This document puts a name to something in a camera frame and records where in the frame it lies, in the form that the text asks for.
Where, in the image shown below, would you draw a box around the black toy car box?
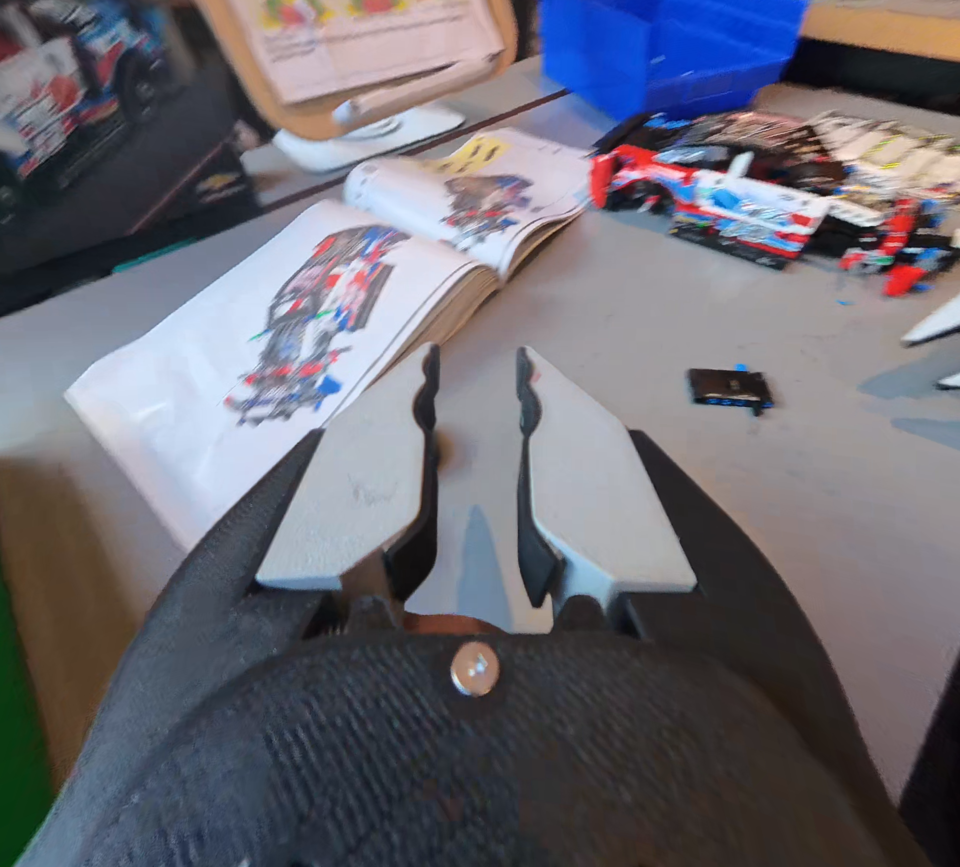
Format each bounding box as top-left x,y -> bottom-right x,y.
0,0 -> 260,291

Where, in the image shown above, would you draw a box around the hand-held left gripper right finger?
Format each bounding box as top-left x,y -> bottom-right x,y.
514,345 -> 700,634

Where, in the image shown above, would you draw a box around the toy car chassis parts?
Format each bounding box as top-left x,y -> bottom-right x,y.
813,195 -> 960,300

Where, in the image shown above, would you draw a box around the open instruction book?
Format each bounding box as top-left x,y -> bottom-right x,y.
63,126 -> 595,555

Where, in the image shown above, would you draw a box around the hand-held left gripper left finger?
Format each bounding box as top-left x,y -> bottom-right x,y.
255,343 -> 442,602

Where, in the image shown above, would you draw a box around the green plastic bin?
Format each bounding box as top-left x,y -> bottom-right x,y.
0,552 -> 60,867

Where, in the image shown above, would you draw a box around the light grey desk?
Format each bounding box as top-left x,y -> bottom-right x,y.
0,57 -> 960,801

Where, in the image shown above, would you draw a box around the white printed plastic bag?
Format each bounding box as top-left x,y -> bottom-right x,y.
813,109 -> 960,208

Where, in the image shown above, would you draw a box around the white tablet stand base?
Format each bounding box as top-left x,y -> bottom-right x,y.
270,98 -> 468,176

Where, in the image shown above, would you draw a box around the printed instruction sheet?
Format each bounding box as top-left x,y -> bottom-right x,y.
183,0 -> 506,105

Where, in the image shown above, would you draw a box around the plywood board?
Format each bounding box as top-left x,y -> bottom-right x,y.
146,0 -> 520,142

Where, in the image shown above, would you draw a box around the wooden-edged background table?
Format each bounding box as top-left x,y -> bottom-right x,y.
780,0 -> 960,66

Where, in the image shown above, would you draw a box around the red toy race car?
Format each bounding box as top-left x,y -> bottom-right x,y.
588,145 -> 835,273

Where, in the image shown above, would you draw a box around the black brick assembly blue pins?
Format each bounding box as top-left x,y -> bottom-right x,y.
686,364 -> 776,419

